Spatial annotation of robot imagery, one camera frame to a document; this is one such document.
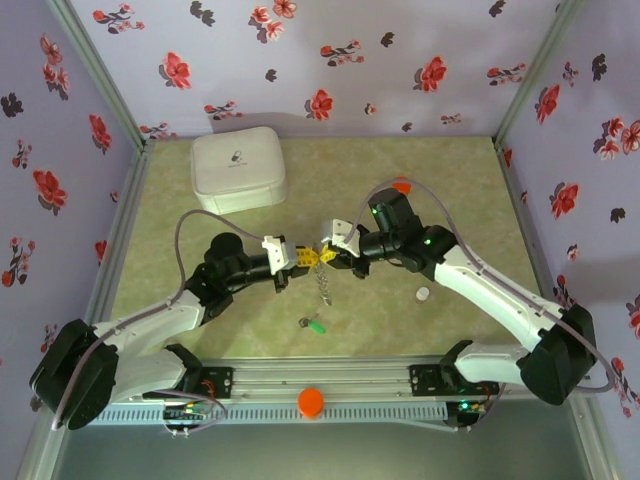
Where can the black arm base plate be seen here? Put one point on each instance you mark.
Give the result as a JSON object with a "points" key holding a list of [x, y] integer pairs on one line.
{"points": [[220, 382], [422, 380]]}

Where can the small controller circuit board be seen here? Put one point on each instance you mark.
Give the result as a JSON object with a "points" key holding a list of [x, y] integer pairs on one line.
{"points": [[467, 409], [185, 413]]}

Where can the orange-capped pill bottle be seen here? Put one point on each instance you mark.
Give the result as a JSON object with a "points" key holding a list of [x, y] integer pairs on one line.
{"points": [[401, 185]]}

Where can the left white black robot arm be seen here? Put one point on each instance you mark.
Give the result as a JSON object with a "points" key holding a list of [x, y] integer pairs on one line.
{"points": [[150, 320]]}

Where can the grey metal sheet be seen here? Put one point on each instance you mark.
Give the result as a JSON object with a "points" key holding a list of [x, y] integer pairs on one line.
{"points": [[325, 455]]}

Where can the green-capped silver key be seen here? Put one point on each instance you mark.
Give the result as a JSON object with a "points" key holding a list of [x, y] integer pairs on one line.
{"points": [[317, 328]]}

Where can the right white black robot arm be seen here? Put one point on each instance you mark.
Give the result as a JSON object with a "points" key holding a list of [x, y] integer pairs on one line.
{"points": [[500, 300]]}

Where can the white zippered pouch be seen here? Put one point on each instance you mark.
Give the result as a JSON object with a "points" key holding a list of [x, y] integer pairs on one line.
{"points": [[237, 170]]}

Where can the orange round button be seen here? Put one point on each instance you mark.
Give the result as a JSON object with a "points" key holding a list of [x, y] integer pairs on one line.
{"points": [[310, 401]]}

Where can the aluminium frame post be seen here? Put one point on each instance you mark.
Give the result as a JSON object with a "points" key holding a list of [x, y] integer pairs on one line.
{"points": [[102, 75], [535, 75]]}

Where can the aluminium side rail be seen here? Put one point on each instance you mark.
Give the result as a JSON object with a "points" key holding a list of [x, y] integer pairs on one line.
{"points": [[117, 240], [537, 250]]}

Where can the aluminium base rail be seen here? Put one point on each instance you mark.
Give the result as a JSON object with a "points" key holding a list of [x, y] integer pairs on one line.
{"points": [[325, 375]]}

